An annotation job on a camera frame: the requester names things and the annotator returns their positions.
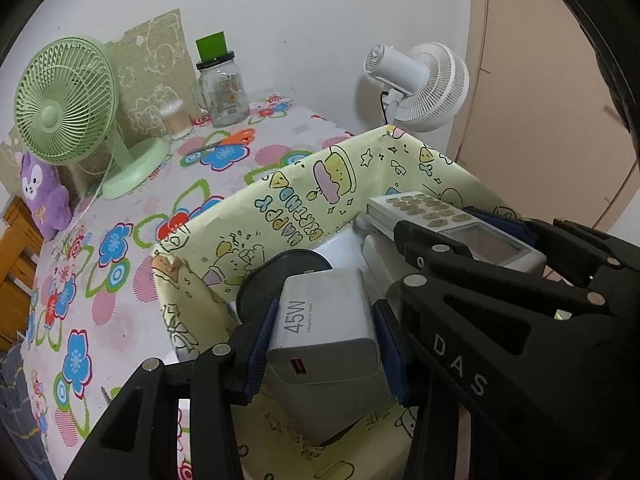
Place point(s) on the white power adapter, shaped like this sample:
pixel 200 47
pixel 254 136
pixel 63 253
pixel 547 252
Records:
pixel 325 330

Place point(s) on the white standing fan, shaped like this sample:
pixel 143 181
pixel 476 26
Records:
pixel 435 90

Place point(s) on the black round disc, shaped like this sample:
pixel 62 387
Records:
pixel 270 280

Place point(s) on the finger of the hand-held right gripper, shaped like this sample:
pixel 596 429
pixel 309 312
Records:
pixel 575 250
pixel 450 260

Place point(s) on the green desk fan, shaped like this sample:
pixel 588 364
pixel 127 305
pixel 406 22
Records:
pixel 65 100

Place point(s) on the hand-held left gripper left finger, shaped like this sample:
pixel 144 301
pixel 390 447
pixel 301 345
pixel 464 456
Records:
pixel 260 350

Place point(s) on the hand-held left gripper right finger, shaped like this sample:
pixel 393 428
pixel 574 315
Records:
pixel 391 355

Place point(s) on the purple plush toy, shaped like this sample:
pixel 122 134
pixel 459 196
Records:
pixel 45 200

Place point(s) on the white remote control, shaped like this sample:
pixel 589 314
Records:
pixel 425 207

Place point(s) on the yellow printed storage box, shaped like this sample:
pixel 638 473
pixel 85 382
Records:
pixel 300 195

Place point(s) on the glass jar black lid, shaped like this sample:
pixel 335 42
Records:
pixel 225 95

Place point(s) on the orange scissors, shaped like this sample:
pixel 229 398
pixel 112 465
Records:
pixel 240 136

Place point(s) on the beige wardrobe door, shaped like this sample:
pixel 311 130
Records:
pixel 525 85

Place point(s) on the wooden chair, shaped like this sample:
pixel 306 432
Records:
pixel 15 270

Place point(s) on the cotton swab container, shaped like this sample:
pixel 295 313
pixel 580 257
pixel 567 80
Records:
pixel 176 122

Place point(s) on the grey plaid cloth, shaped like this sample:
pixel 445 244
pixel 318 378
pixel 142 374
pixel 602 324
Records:
pixel 20 410

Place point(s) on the floral tablecloth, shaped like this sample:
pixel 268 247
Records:
pixel 125 270

